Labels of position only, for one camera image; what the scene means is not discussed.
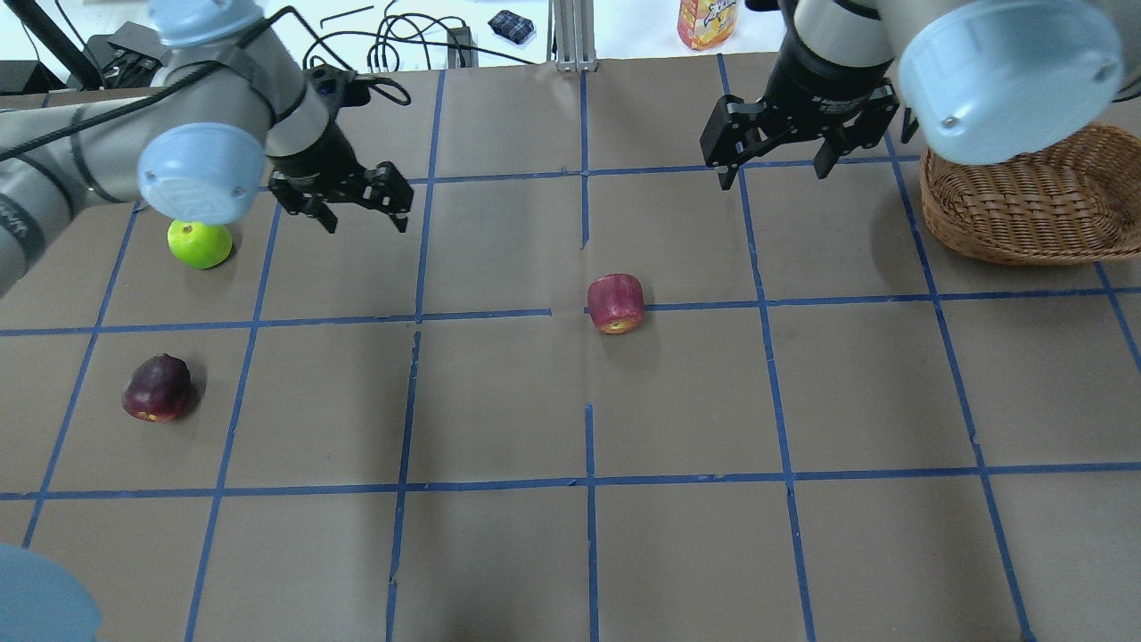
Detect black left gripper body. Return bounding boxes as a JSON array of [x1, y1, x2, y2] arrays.
[[268, 125, 415, 218]]

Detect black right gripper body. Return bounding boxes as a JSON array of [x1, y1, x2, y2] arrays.
[[699, 36, 899, 170]]

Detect green apple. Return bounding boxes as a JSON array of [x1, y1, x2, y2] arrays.
[[167, 220, 234, 271]]

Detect light red apple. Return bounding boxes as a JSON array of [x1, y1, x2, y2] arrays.
[[586, 273, 644, 334]]

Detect dark red apple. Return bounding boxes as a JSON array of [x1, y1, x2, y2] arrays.
[[121, 353, 194, 423]]

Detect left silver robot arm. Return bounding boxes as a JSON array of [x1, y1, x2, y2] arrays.
[[1, 1, 415, 292]]

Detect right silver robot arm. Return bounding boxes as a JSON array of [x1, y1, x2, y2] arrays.
[[699, 1, 1138, 190]]

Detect woven wicker basket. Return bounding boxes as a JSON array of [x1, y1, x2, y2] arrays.
[[920, 122, 1140, 267]]

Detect orange juice bottle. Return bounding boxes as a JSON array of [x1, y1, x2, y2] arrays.
[[677, 0, 739, 52]]

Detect black allen key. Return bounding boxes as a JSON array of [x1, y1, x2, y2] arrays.
[[318, 5, 375, 29]]

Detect dark blue small pouch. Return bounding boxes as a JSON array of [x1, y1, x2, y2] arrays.
[[488, 11, 537, 44]]

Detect black monitor stand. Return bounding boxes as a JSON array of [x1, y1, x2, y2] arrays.
[[5, 1, 105, 90]]

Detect aluminium frame post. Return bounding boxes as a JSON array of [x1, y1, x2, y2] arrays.
[[547, 0, 598, 73]]

